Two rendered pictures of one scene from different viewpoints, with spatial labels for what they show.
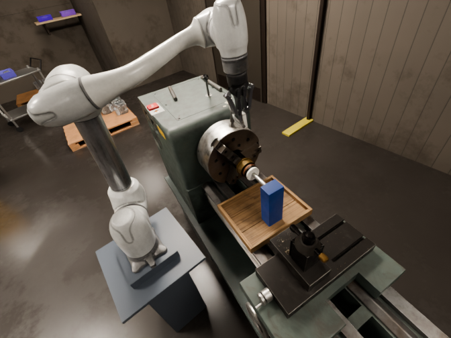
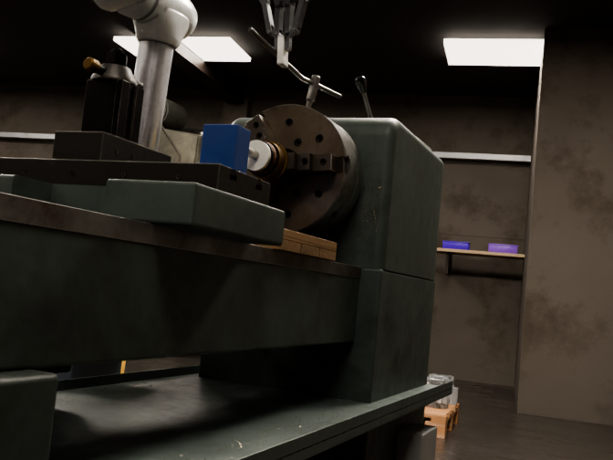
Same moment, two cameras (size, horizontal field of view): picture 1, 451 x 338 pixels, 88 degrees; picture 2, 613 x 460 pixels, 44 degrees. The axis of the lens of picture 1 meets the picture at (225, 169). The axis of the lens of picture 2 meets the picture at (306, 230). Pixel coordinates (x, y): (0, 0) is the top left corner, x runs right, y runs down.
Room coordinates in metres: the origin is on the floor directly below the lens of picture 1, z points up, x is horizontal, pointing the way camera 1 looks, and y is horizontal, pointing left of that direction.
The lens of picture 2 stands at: (-0.25, -1.42, 0.80)
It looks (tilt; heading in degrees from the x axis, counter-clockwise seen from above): 5 degrees up; 47
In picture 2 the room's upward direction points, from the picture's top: 6 degrees clockwise
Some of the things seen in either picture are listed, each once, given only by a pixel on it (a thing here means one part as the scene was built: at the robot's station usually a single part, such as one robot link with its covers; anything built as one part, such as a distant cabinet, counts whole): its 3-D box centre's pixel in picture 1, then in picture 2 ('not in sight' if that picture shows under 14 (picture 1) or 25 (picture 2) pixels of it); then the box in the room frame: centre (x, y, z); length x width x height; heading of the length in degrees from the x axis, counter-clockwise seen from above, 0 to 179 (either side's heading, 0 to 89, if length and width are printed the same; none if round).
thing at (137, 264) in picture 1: (143, 249); not in sight; (0.65, 0.46, 0.83); 0.22 x 0.18 x 0.06; 32
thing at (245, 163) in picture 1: (245, 167); (265, 160); (0.83, -0.10, 1.08); 0.09 x 0.09 x 0.09; 24
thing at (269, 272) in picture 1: (315, 259); (133, 182); (0.40, -0.28, 0.95); 0.43 x 0.18 x 0.04; 114
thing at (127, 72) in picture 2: (307, 242); (114, 76); (0.37, -0.22, 1.13); 0.08 x 0.08 x 0.03
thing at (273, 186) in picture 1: (272, 204); (222, 182); (0.65, -0.18, 1.00); 0.08 x 0.06 x 0.23; 114
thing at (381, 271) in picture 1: (319, 279); (101, 209); (0.34, -0.28, 0.89); 0.53 x 0.30 x 0.06; 114
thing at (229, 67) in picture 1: (235, 62); not in sight; (0.83, -0.10, 1.57); 0.09 x 0.09 x 0.06
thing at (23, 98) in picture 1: (41, 90); not in sight; (5.65, 3.86, 0.15); 1.07 x 0.76 x 0.30; 122
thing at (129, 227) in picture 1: (131, 229); not in sight; (0.67, 0.48, 0.97); 0.18 x 0.16 x 0.22; 13
